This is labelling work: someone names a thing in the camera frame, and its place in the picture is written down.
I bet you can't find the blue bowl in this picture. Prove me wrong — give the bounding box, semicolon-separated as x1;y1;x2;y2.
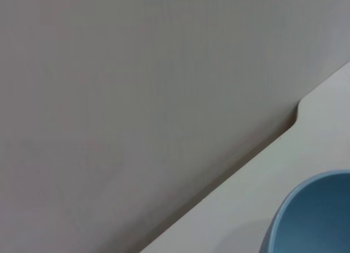
258;169;350;253

